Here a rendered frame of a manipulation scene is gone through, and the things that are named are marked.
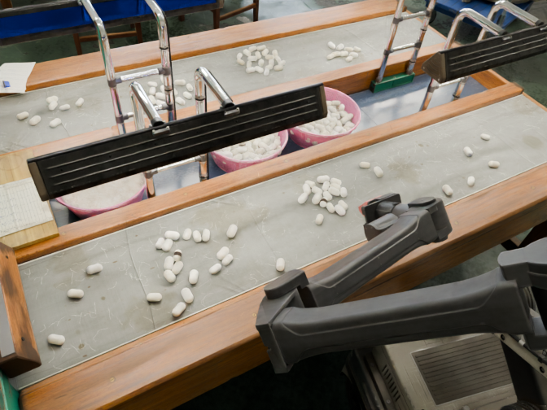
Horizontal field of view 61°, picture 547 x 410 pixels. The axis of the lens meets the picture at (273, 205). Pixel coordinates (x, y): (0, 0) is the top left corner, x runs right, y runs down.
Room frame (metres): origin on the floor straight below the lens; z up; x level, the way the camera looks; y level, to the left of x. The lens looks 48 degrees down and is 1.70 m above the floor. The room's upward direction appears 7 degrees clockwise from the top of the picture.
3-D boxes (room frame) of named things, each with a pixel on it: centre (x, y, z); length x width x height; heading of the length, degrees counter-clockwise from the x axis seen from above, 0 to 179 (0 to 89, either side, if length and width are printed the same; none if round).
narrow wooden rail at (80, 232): (1.07, -0.11, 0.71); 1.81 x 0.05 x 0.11; 124
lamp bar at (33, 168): (0.73, 0.18, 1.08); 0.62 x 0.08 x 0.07; 124
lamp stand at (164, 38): (1.13, 0.45, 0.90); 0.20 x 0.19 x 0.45; 124
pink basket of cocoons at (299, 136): (1.27, -0.12, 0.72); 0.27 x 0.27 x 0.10
